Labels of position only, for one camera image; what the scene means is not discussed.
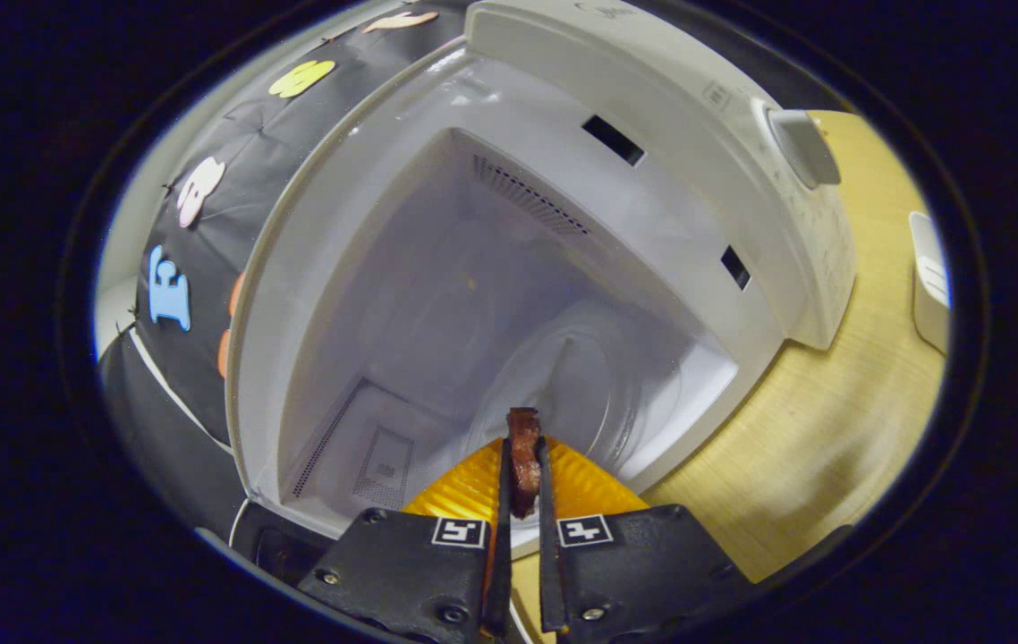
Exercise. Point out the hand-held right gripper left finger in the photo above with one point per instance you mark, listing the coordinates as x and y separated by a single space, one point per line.
411 572

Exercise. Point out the white microwave oven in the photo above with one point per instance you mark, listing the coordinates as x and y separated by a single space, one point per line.
491 268

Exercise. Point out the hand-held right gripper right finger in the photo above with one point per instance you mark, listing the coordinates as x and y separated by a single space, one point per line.
634 572

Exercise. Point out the small white rectangular dish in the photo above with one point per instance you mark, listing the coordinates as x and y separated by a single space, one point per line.
929 295

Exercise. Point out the black backdrop cloth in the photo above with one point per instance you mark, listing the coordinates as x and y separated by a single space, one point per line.
187 376

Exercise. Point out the reddish-brown meat piece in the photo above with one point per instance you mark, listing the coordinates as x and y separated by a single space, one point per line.
523 447

